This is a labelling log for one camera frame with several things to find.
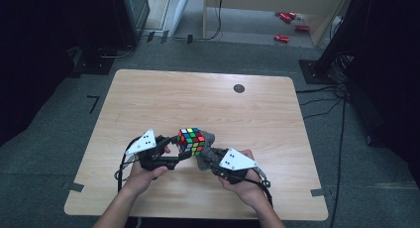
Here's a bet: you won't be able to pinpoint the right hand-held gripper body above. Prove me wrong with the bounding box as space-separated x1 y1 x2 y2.
211 148 260 185

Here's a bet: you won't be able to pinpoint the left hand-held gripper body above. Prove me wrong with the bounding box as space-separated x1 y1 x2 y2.
125 128 180 172

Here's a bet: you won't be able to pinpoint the grey towel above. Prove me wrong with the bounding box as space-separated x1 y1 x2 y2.
193 130 221 172

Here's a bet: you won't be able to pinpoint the multicoloured puzzle cube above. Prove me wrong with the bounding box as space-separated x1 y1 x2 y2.
176 127 206 157

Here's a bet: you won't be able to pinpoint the person's right hand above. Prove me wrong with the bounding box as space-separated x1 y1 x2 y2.
217 149 267 210

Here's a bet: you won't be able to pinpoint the person's left hand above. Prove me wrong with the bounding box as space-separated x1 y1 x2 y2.
123 146 172 198

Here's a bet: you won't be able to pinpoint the grey tape strip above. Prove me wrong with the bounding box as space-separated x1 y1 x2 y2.
309 187 327 198
61 180 85 193

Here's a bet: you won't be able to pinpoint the black stand base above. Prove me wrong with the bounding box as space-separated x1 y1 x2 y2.
67 45 115 78
298 58 335 85

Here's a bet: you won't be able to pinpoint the white panel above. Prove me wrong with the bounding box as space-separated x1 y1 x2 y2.
169 0 193 37

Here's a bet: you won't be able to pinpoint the black glass-fronted cabinet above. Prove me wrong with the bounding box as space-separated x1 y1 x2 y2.
111 0 152 48

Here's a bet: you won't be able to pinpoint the dark curtain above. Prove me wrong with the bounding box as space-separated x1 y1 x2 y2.
315 0 420 189
0 0 124 148

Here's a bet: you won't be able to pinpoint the light wooden furniture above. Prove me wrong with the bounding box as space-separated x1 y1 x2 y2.
201 0 352 48

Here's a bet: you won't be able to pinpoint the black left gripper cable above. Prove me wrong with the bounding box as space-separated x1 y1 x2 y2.
113 136 143 193

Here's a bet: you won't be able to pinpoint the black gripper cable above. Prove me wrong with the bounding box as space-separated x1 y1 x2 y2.
249 166 275 208
113 136 143 193

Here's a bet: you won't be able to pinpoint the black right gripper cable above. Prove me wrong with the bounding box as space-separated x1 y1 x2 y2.
249 166 275 208

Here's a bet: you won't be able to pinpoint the coiled black cable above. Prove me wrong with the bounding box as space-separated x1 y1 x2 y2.
96 44 136 59

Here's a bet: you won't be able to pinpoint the long black floor cable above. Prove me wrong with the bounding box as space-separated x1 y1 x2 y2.
328 97 347 228

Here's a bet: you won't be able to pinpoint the black floor cables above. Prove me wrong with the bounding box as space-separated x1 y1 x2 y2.
295 82 350 121

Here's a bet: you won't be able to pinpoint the black hanging cable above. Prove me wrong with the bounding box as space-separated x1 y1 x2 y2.
171 0 225 42

